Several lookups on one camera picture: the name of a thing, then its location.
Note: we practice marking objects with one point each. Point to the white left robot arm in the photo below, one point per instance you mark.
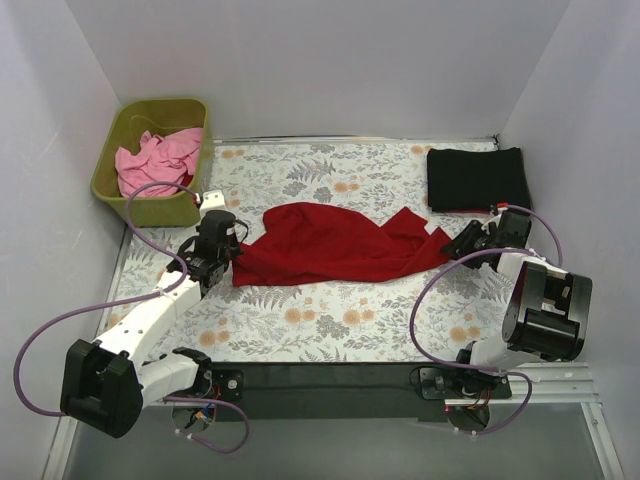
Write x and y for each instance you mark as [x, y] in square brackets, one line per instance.
[108, 382]

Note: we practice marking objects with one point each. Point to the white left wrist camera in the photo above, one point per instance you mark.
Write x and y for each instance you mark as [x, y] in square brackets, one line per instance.
[210, 200]

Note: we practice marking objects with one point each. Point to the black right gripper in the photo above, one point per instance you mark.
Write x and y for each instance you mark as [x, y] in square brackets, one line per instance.
[476, 241]

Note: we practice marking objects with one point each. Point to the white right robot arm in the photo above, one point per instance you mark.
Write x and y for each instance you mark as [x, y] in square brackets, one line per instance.
[547, 314]

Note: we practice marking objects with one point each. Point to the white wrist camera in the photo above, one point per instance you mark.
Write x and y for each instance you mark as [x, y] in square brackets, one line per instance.
[496, 211]
[210, 200]

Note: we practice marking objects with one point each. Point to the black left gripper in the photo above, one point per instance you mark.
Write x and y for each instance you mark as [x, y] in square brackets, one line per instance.
[228, 251]

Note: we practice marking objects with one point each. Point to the aluminium frame rail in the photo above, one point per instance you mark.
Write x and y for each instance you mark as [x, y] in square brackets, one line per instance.
[552, 427]

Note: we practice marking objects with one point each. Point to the red t shirt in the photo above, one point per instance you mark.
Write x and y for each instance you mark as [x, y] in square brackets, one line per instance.
[308, 243]

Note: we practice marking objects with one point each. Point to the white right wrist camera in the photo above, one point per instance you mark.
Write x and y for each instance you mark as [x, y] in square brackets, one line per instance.
[496, 211]

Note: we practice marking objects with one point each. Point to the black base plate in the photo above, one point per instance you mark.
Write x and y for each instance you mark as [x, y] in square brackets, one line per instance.
[332, 391]

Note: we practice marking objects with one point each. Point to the red garment in bin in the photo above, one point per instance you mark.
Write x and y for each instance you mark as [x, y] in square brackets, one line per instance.
[187, 181]

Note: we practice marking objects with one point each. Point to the green plastic bin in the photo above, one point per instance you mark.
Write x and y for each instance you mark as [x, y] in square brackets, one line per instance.
[162, 116]

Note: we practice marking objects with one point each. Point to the pink crumpled t shirt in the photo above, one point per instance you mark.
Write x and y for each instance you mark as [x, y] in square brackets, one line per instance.
[160, 158]

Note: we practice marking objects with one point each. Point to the folded black t shirt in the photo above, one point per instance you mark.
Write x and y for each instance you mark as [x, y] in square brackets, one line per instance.
[466, 181]

